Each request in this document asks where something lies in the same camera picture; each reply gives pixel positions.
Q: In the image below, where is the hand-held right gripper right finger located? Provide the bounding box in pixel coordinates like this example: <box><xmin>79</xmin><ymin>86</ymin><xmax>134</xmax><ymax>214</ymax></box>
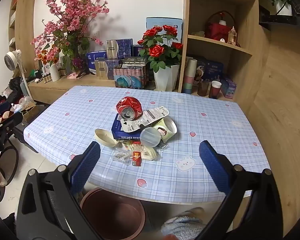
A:
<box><xmin>197</xmin><ymin>140</ymin><xmax>283</xmax><ymax>240</ymax></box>

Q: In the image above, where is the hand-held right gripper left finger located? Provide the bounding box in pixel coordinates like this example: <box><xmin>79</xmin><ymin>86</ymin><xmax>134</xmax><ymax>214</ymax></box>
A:
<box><xmin>16</xmin><ymin>141</ymin><xmax>103</xmax><ymax>240</ymax></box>

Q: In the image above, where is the cream round lid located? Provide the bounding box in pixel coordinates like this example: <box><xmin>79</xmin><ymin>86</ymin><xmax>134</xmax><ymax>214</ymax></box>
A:
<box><xmin>94</xmin><ymin>128</ymin><xmax>119</xmax><ymax>147</ymax></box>

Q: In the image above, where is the clear plastic wrapper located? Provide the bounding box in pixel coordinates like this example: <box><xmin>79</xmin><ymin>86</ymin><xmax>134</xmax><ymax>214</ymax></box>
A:
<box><xmin>110</xmin><ymin>147</ymin><xmax>131</xmax><ymax>166</ymax></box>

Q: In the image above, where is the dark blue coffee box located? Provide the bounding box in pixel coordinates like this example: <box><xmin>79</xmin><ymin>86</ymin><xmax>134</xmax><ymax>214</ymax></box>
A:
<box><xmin>111</xmin><ymin>114</ymin><xmax>143</xmax><ymax>143</ymax></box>

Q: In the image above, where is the red snack packet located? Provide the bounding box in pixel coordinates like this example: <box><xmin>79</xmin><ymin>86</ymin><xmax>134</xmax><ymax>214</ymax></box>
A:
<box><xmin>130</xmin><ymin>151</ymin><xmax>142</xmax><ymax>167</ymax></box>

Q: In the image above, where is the brown plastic bin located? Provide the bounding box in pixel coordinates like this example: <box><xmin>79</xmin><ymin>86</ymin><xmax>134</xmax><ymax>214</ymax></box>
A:
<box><xmin>80</xmin><ymin>187</ymin><xmax>146</xmax><ymax>240</ymax></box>

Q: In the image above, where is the printed paper cup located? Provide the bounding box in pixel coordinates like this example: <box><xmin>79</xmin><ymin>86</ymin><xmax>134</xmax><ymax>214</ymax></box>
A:
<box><xmin>151</xmin><ymin>116</ymin><xmax>178</xmax><ymax>142</ymax></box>

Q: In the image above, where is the cream plastic wrapper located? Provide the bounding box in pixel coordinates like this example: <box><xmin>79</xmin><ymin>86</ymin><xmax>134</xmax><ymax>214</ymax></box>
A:
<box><xmin>122</xmin><ymin>140</ymin><xmax>162</xmax><ymax>161</ymax></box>

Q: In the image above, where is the clear plastic lid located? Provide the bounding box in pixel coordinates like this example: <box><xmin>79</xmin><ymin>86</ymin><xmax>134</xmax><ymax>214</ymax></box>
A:
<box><xmin>140</xmin><ymin>127</ymin><xmax>163</xmax><ymax>148</ymax></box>

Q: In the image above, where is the crushed red soda can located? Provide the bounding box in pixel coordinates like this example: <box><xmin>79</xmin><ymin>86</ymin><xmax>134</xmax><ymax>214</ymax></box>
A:
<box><xmin>116</xmin><ymin>96</ymin><xmax>143</xmax><ymax>121</ymax></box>

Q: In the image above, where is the white blister card package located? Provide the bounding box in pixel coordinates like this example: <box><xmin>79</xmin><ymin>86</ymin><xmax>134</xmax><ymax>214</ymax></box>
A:
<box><xmin>120</xmin><ymin>106</ymin><xmax>170</xmax><ymax>133</ymax></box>

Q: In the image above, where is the cardboard box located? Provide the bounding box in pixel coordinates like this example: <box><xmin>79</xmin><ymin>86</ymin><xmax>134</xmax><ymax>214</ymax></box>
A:
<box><xmin>22</xmin><ymin>104</ymin><xmax>44</xmax><ymax>123</ymax></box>

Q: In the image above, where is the white standing fan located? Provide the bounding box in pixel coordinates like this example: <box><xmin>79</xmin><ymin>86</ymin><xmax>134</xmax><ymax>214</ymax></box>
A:
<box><xmin>4</xmin><ymin>49</ymin><xmax>32</xmax><ymax>98</ymax></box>

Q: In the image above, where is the low wooden cabinet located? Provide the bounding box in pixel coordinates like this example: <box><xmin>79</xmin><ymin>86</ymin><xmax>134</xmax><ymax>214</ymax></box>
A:
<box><xmin>27</xmin><ymin>74</ymin><xmax>182</xmax><ymax>105</ymax></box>

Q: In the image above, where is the row of small brown bottles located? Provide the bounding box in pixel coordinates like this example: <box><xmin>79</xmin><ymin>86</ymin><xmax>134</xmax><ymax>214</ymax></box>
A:
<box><xmin>34</xmin><ymin>65</ymin><xmax>52</xmax><ymax>84</ymax></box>

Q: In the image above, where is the orange flowers white ribbed vase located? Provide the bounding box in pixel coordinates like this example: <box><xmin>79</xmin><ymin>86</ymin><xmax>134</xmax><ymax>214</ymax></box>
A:
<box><xmin>36</xmin><ymin>49</ymin><xmax>61</xmax><ymax>82</ymax></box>

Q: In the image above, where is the light blue fleece clothing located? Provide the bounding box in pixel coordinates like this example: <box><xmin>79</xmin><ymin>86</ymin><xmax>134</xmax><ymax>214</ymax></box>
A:
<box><xmin>161</xmin><ymin>207</ymin><xmax>207</xmax><ymax>240</ymax></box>

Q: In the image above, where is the red paper cup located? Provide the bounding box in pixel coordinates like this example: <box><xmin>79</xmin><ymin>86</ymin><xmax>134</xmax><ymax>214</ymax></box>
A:
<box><xmin>209</xmin><ymin>81</ymin><xmax>222</xmax><ymax>99</ymax></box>

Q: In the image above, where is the narrow wooden shelf unit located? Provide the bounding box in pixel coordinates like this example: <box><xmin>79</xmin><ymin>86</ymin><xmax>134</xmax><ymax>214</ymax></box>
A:
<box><xmin>8</xmin><ymin>0</ymin><xmax>40</xmax><ymax>79</ymax></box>

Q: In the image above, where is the small purple box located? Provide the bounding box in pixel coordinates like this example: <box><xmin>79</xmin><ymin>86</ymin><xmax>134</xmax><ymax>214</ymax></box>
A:
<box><xmin>220</xmin><ymin>78</ymin><xmax>237</xmax><ymax>98</ymax></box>

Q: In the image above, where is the stack of coloured paper cups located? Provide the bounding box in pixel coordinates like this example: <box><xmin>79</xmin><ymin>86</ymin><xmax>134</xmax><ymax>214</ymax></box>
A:
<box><xmin>184</xmin><ymin>57</ymin><xmax>198</xmax><ymax>95</ymax></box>

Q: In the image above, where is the pink drink can pack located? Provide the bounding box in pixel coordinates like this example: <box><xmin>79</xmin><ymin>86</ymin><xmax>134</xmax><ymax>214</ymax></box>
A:
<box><xmin>113</xmin><ymin>57</ymin><xmax>149</xmax><ymax>89</ymax></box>

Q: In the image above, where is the dark blue printed box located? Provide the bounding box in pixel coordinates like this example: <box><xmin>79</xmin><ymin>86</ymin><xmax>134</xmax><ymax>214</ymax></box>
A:
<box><xmin>196</xmin><ymin>56</ymin><xmax>225</xmax><ymax>83</ymax></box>

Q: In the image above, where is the red rose plant white pot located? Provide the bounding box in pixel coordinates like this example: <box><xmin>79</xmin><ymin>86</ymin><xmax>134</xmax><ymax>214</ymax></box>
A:
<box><xmin>137</xmin><ymin>25</ymin><xmax>184</xmax><ymax>92</ymax></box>

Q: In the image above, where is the blue and white box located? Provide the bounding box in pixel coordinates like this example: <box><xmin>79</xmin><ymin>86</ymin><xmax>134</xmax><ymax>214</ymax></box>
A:
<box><xmin>86</xmin><ymin>51</ymin><xmax>108</xmax><ymax>72</ymax></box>

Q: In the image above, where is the pink blossom flower arrangement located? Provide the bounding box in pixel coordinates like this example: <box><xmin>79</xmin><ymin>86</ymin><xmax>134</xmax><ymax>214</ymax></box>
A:
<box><xmin>31</xmin><ymin>0</ymin><xmax>109</xmax><ymax>80</ymax></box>

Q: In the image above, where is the upright gold blue gift box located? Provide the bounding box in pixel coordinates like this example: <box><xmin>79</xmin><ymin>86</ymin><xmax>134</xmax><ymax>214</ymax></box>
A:
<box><xmin>106</xmin><ymin>39</ymin><xmax>133</xmax><ymax>59</ymax></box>

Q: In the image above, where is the small dark blue box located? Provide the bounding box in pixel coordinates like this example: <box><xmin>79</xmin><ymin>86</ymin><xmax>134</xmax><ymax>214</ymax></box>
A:
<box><xmin>132</xmin><ymin>44</ymin><xmax>143</xmax><ymax>58</ymax></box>

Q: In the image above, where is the clear perfume bottle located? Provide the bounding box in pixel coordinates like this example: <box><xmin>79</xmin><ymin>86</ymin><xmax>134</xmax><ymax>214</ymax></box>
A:
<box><xmin>227</xmin><ymin>26</ymin><xmax>237</xmax><ymax>45</ymax></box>

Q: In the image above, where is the red basket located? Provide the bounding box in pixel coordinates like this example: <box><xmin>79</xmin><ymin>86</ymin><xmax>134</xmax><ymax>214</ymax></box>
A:
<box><xmin>205</xmin><ymin>11</ymin><xmax>237</xmax><ymax>42</ymax></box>

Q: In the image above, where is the large light blue box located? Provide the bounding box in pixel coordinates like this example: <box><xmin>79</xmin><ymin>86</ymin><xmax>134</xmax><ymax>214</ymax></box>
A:
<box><xmin>146</xmin><ymin>17</ymin><xmax>183</xmax><ymax>55</ymax></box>

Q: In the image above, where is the black counter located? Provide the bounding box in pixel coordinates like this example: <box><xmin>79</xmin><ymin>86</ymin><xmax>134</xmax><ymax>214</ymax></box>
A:
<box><xmin>259</xmin><ymin>12</ymin><xmax>300</xmax><ymax>30</ymax></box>

